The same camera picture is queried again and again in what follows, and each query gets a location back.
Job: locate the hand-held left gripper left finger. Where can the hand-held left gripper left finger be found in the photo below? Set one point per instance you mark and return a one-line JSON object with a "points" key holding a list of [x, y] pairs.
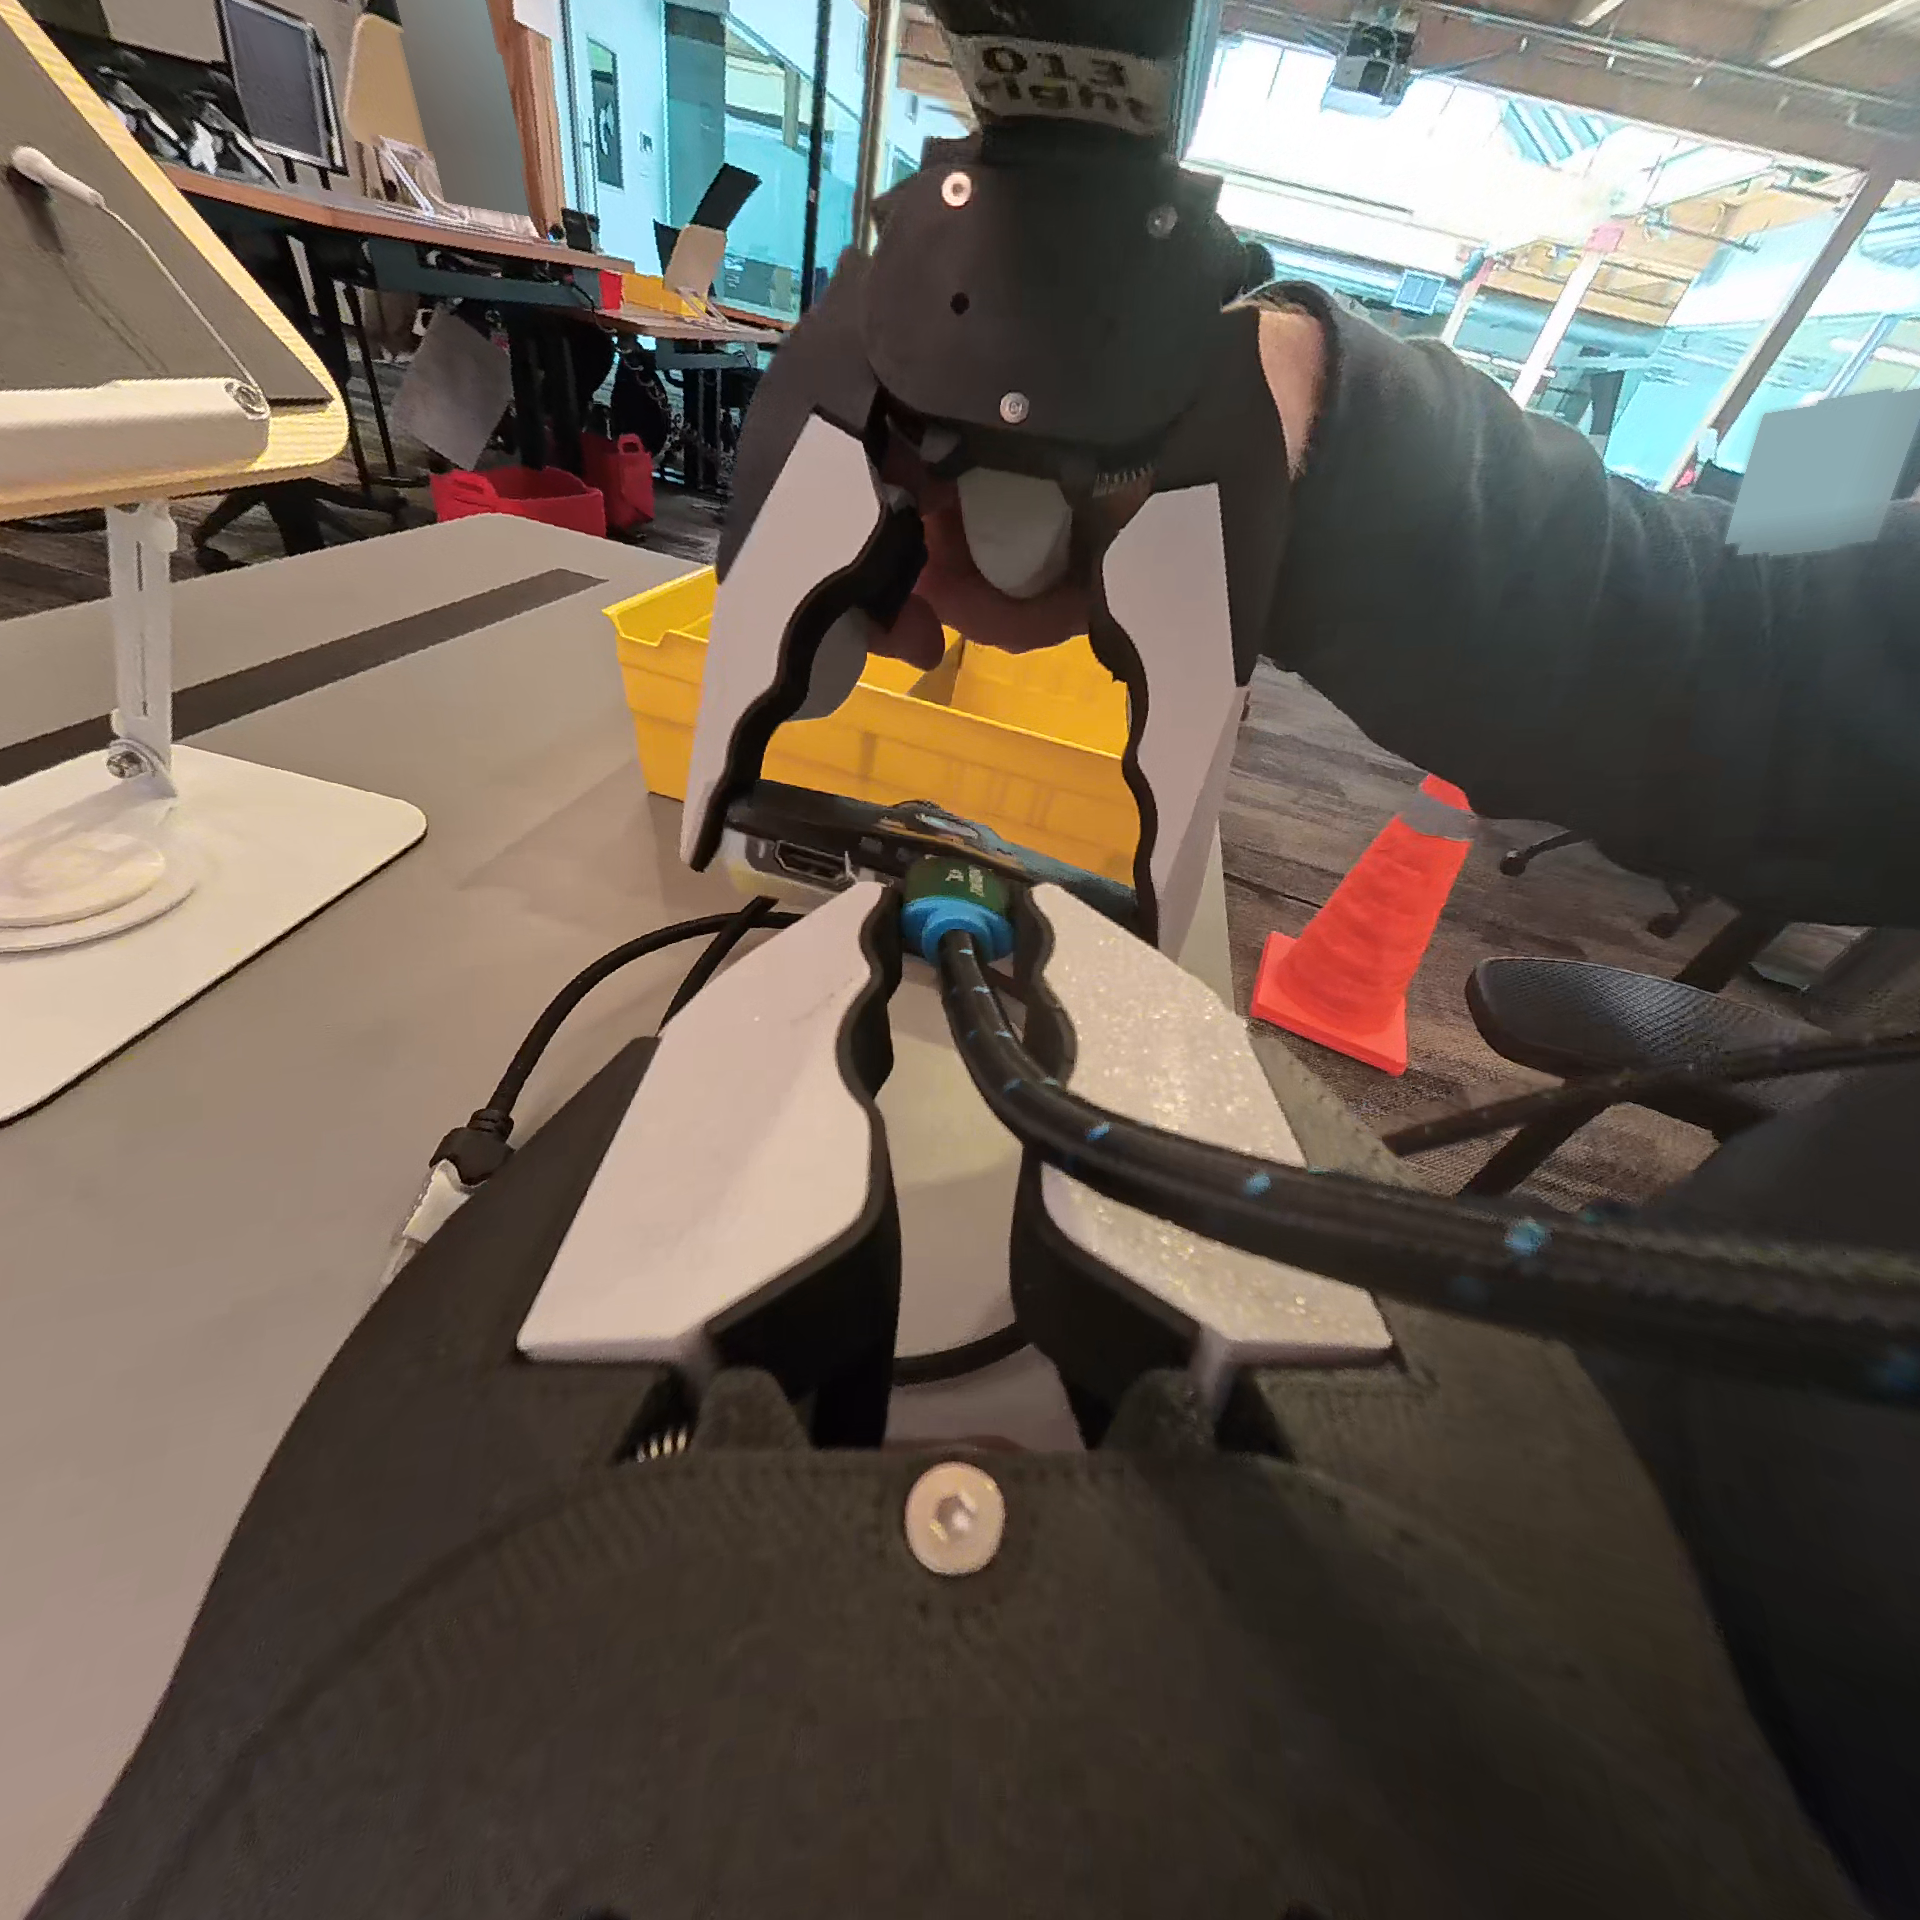
{"points": [[720, 1156]]}

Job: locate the low red basket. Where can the low red basket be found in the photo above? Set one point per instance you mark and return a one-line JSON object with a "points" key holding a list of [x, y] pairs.
{"points": [[520, 503]]}

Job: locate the grey hanging board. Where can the grey hanging board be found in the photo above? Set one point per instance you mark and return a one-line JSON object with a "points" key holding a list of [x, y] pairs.
{"points": [[449, 391]]}

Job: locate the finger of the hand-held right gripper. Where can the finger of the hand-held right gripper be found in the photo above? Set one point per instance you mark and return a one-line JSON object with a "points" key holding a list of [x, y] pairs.
{"points": [[773, 568], [1183, 660]]}

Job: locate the orange traffic cone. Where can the orange traffic cone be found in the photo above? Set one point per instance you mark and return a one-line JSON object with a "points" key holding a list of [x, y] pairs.
{"points": [[1363, 930]]}

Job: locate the wooden board stand white base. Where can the wooden board stand white base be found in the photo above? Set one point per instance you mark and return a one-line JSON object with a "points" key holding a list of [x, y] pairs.
{"points": [[89, 269]]}

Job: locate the grey desk monitor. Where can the grey desk monitor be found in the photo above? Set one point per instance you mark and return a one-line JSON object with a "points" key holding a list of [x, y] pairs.
{"points": [[279, 83]]}

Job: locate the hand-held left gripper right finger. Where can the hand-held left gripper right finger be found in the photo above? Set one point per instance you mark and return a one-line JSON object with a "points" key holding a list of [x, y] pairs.
{"points": [[1201, 1297]]}

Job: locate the person's right hand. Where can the person's right hand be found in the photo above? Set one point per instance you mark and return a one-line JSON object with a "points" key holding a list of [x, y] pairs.
{"points": [[1021, 622]]}

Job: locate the person's dark sweater torso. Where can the person's dark sweater torso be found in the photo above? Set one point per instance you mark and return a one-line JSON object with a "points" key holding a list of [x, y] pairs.
{"points": [[1800, 1575]]}

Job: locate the small tilted board stand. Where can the small tilted board stand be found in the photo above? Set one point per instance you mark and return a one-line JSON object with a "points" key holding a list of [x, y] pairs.
{"points": [[705, 225]]}

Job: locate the person's right forearm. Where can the person's right forearm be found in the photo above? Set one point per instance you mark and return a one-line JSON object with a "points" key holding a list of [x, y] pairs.
{"points": [[1574, 599]]}

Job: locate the yellow plastic bin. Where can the yellow plastic bin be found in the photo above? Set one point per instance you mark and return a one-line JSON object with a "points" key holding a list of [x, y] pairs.
{"points": [[975, 750]]}

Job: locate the black floor lamp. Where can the black floor lamp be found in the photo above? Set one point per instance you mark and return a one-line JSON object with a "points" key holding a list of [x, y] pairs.
{"points": [[820, 151]]}

